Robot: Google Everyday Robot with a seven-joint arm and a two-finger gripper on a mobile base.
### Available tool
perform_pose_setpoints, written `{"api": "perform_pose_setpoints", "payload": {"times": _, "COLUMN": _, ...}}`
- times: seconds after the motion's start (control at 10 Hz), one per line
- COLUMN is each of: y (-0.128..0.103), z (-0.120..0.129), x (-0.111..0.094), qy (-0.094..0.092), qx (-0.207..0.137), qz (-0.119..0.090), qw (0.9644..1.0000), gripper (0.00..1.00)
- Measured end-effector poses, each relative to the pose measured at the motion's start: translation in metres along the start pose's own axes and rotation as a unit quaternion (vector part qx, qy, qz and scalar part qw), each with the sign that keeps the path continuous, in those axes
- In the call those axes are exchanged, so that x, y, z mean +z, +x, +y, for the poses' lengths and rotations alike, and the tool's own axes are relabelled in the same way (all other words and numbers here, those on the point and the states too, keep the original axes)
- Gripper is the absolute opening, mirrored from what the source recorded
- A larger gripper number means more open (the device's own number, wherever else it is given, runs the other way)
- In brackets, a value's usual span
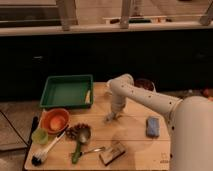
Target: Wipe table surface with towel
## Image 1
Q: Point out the blue sponge towel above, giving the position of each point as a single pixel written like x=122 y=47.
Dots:
x=152 y=127

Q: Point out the brown pine cone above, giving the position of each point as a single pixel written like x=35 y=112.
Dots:
x=73 y=131

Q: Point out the small green cup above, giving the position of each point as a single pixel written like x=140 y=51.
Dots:
x=40 y=136

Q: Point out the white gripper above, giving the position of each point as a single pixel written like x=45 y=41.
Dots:
x=111 y=116

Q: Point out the wooden block brush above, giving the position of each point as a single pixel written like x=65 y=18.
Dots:
x=112 y=153

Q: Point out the yellow item in tray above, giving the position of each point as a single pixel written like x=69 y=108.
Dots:
x=87 y=97

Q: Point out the green plastic tray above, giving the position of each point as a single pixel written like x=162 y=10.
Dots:
x=67 y=91

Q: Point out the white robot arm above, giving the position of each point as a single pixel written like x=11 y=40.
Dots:
x=189 y=122

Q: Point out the white black dish brush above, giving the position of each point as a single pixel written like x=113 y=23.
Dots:
x=40 y=156

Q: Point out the green handled metal ladle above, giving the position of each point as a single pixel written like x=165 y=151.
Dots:
x=82 y=138

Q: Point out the metal spoon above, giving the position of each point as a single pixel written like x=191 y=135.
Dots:
x=93 y=150

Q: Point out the dark round bowl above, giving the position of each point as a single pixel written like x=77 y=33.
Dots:
x=145 y=83

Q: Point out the orange bowl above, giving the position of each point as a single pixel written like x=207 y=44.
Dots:
x=55 y=120

